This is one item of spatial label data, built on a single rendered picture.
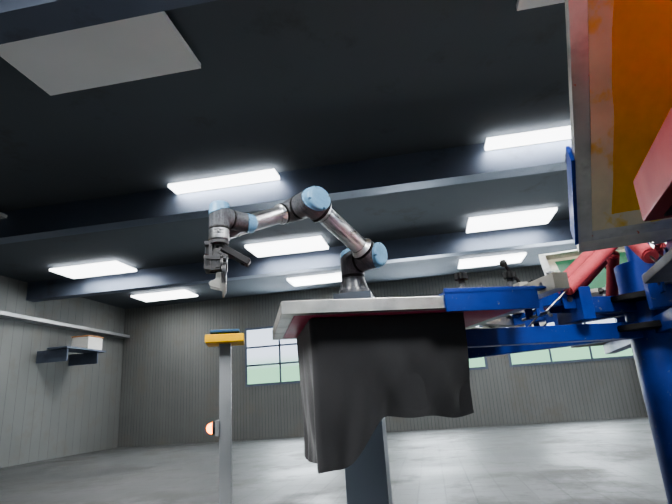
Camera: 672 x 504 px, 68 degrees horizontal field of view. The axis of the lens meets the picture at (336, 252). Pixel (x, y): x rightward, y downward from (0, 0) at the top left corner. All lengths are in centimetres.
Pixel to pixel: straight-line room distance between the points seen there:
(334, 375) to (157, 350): 1107
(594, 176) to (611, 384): 993
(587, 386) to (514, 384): 136
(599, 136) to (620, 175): 14
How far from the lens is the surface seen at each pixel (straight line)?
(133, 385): 1268
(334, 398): 147
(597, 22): 129
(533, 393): 1095
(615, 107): 139
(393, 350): 151
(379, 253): 235
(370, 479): 235
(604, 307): 211
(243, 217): 193
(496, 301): 157
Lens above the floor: 72
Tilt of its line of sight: 16 degrees up
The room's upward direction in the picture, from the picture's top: 4 degrees counter-clockwise
